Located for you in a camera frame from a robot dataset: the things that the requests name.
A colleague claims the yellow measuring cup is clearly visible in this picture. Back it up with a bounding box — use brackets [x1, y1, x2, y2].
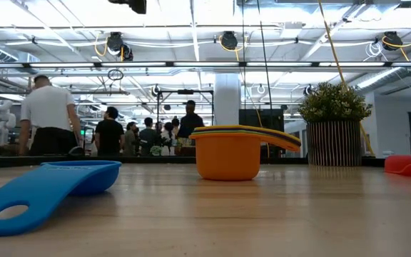
[193, 124, 301, 143]

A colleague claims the indigo measuring cup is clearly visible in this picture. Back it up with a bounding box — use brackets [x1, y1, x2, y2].
[192, 126, 302, 146]

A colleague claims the green measuring cup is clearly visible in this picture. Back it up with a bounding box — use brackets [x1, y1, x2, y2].
[190, 129, 301, 149]

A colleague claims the orange measuring cup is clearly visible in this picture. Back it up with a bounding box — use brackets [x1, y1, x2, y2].
[189, 132, 302, 181]

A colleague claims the blue measuring cup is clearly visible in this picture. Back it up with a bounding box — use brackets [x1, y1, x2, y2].
[0, 160, 122, 238]

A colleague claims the red measuring cup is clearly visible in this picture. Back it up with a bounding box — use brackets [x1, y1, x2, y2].
[384, 154, 411, 178]

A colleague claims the long ceiling light strip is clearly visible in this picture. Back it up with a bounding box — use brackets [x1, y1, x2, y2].
[0, 61, 411, 69]

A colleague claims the person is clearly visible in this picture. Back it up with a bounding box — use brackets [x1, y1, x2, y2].
[161, 121, 178, 156]
[176, 99, 205, 140]
[19, 74, 83, 156]
[139, 116, 160, 156]
[94, 106, 125, 156]
[125, 121, 141, 156]

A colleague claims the white pillar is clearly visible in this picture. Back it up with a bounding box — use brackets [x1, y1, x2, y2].
[214, 73, 242, 126]

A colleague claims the black monitor screen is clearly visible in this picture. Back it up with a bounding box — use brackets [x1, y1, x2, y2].
[238, 109, 285, 133]

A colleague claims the potted plant in striped pot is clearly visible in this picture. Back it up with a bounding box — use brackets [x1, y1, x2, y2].
[298, 82, 373, 167]

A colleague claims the black ceiling cable reel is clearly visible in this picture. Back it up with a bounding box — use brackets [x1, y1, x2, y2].
[119, 43, 134, 61]
[106, 31, 124, 53]
[220, 31, 238, 51]
[383, 31, 403, 51]

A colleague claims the black background rig frame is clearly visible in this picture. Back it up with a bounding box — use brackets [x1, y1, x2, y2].
[156, 89, 215, 156]

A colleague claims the black hanging cable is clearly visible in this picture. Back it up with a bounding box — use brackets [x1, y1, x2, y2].
[256, 0, 273, 110]

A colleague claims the black aluminium table frame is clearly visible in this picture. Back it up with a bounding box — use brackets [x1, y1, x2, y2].
[0, 155, 411, 169]

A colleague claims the yellow hanging cable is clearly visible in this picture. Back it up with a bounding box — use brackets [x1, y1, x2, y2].
[317, 0, 376, 157]

